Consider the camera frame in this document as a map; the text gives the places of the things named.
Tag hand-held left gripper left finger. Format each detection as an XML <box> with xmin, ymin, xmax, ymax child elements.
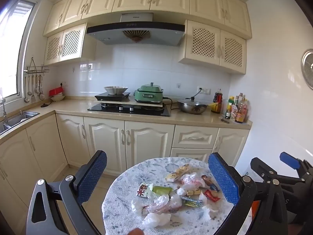
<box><xmin>26</xmin><ymin>150</ymin><xmax>108</xmax><ymax>235</ymax></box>

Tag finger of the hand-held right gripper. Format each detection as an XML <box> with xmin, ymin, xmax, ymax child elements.
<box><xmin>279</xmin><ymin>152</ymin><xmax>313</xmax><ymax>177</ymax></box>
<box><xmin>249</xmin><ymin>157</ymin><xmax>307</xmax><ymax>189</ymax></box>

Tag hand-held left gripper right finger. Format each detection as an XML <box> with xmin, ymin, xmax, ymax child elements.
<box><xmin>207</xmin><ymin>152</ymin><xmax>289</xmax><ymax>235</ymax></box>

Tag cartoon figure blue wrapper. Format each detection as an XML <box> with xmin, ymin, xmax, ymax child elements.
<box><xmin>201</xmin><ymin>174</ymin><xmax>220</xmax><ymax>193</ymax></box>

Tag red snack wrapper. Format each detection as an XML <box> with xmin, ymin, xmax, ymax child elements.
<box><xmin>205</xmin><ymin>189</ymin><xmax>221</xmax><ymax>202</ymax></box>

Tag white tissue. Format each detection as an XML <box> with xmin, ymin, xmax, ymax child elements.
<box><xmin>142</xmin><ymin>212</ymin><xmax>172</xmax><ymax>228</ymax></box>
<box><xmin>199</xmin><ymin>192</ymin><xmax>222</xmax><ymax>220</ymax></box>

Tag green yellow wrapper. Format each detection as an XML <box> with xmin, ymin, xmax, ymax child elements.
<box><xmin>182</xmin><ymin>197</ymin><xmax>204</xmax><ymax>207</ymax></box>

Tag yellow snack wrapper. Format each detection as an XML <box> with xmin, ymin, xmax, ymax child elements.
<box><xmin>166</xmin><ymin>164</ymin><xmax>191</xmax><ymax>182</ymax></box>

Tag white plastic bag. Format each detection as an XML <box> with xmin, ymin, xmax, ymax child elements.
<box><xmin>131</xmin><ymin>191</ymin><xmax>157</xmax><ymax>212</ymax></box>

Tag flag-print packet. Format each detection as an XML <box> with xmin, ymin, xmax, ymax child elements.
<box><xmin>136</xmin><ymin>183</ymin><xmax>154</xmax><ymax>198</ymax></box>

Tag olive green packet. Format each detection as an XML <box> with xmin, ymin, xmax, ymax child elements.
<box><xmin>153</xmin><ymin>185</ymin><xmax>173</xmax><ymax>195</ymax></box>

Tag cream base kitchen cabinets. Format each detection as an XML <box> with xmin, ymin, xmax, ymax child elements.
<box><xmin>0</xmin><ymin>95</ymin><xmax>253</xmax><ymax>235</ymax></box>

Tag round table patterned tablecloth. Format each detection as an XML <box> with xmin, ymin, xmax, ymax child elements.
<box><xmin>101</xmin><ymin>157</ymin><xmax>241</xmax><ymax>235</ymax></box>

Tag large cream cabinet drawer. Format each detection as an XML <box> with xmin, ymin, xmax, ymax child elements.
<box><xmin>172</xmin><ymin>125</ymin><xmax>219</xmax><ymax>149</ymax></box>

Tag cluster of condiment bottles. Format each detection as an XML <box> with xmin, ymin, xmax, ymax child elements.
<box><xmin>225</xmin><ymin>92</ymin><xmax>250</xmax><ymax>124</ymax></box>

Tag large cooking oil bottle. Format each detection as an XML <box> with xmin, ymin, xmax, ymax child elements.
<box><xmin>211</xmin><ymin>89</ymin><xmax>224</xmax><ymax>114</ymax></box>

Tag steel wok with lid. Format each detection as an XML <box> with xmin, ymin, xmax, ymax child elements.
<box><xmin>177</xmin><ymin>97</ymin><xmax>208</xmax><ymax>115</ymax></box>

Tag black induction cooker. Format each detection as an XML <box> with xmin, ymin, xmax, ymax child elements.
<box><xmin>94</xmin><ymin>92</ymin><xmax>131</xmax><ymax>102</ymax></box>

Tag wooden board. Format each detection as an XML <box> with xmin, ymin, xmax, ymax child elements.
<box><xmin>94</xmin><ymin>95</ymin><xmax>165</xmax><ymax>108</ymax></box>

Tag black gas stove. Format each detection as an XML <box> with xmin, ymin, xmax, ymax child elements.
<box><xmin>87</xmin><ymin>103</ymin><xmax>171</xmax><ymax>117</ymax></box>

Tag steel bowl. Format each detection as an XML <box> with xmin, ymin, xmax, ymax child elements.
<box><xmin>104</xmin><ymin>86</ymin><xmax>129</xmax><ymax>95</ymax></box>

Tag steel kitchen sink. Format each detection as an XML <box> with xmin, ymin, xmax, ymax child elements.
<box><xmin>0</xmin><ymin>111</ymin><xmax>40</xmax><ymax>135</ymax></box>

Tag green electric cooking pot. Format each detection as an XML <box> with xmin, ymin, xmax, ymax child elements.
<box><xmin>134</xmin><ymin>82</ymin><xmax>165</xmax><ymax>104</ymax></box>

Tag row of hanging kitchen utensils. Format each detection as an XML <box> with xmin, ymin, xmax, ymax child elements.
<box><xmin>23</xmin><ymin>73</ymin><xmax>46</xmax><ymax>104</ymax></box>

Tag steel sink faucet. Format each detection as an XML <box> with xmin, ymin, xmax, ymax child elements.
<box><xmin>0</xmin><ymin>88</ymin><xmax>9</xmax><ymax>124</ymax></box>

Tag kitchen window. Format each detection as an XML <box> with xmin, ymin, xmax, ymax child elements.
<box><xmin>0</xmin><ymin>0</ymin><xmax>37</xmax><ymax>101</ymax></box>

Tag grey range hood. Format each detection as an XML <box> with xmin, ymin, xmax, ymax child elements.
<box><xmin>85</xmin><ymin>13</ymin><xmax>185</xmax><ymax>47</ymax></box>

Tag black power cable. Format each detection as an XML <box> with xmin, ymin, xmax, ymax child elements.
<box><xmin>163</xmin><ymin>88</ymin><xmax>204</xmax><ymax>110</ymax></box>

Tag metal wall utensil rack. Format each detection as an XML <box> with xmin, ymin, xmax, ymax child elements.
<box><xmin>24</xmin><ymin>57</ymin><xmax>50</xmax><ymax>75</ymax></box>

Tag small cream lattice wall cabinet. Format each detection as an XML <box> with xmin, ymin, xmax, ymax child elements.
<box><xmin>44</xmin><ymin>23</ymin><xmax>97</xmax><ymax>66</ymax></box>

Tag wide cream lattice wall cabinet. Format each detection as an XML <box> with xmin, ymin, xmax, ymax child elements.
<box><xmin>178</xmin><ymin>20</ymin><xmax>247</xmax><ymax>75</ymax></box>

